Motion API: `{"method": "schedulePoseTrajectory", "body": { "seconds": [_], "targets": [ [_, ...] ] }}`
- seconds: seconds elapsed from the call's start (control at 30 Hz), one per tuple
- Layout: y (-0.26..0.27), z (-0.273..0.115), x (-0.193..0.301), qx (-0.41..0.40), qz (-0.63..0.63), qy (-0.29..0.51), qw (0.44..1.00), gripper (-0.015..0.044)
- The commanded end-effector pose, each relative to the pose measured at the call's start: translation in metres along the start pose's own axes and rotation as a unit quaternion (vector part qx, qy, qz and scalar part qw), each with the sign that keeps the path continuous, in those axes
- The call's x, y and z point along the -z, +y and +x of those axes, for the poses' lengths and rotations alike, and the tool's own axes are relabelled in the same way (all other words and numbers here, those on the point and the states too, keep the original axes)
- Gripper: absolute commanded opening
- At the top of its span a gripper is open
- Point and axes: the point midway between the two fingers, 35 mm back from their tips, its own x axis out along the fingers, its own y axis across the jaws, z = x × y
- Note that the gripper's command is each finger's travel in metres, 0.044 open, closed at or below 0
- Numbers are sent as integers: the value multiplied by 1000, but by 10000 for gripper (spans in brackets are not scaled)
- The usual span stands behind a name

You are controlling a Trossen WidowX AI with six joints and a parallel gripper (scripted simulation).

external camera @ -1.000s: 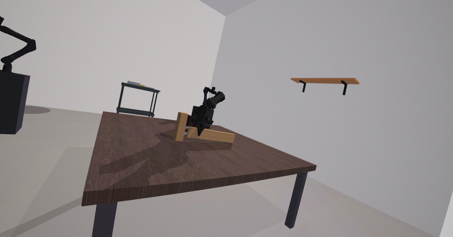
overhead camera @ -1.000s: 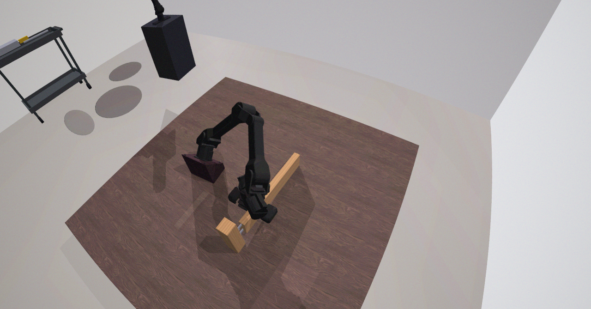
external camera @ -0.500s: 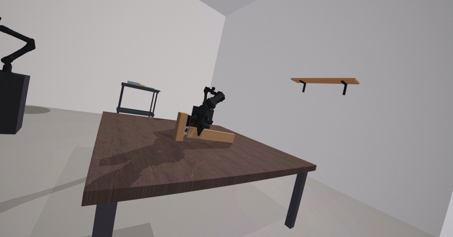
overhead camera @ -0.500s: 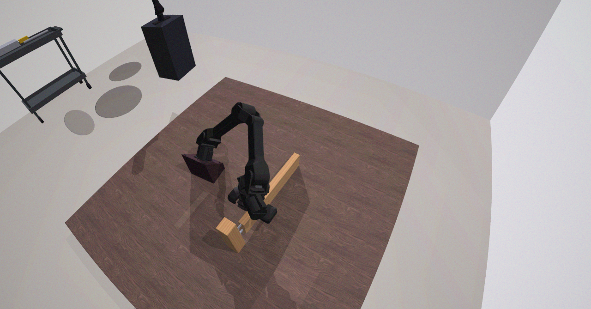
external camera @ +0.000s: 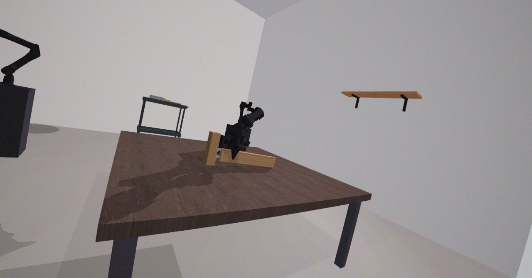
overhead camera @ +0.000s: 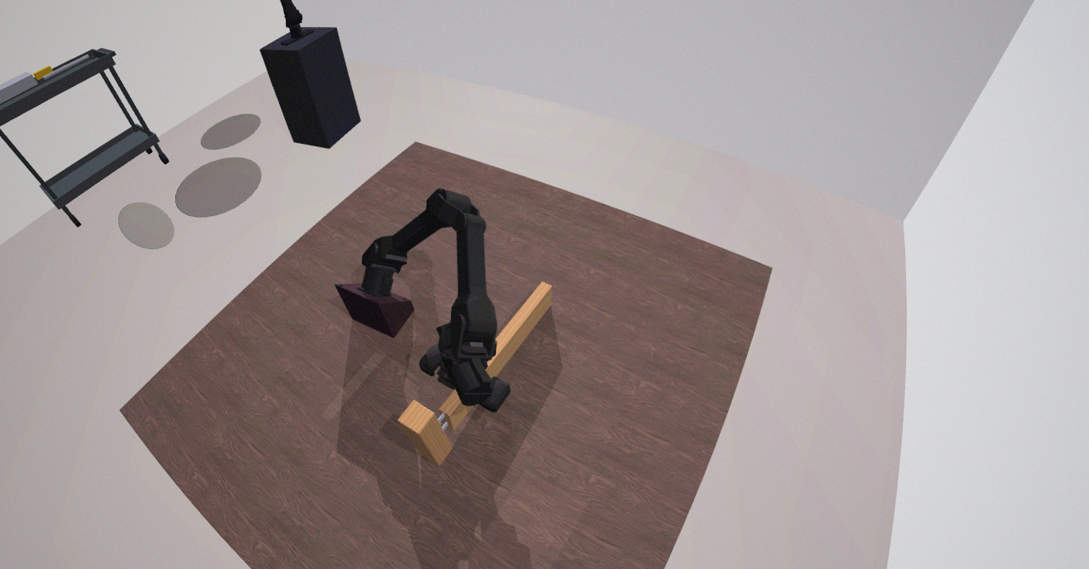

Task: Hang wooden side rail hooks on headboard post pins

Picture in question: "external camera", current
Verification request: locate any wooden post with slot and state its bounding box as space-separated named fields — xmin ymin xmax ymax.
xmin=203 ymin=131 xmax=221 ymax=165

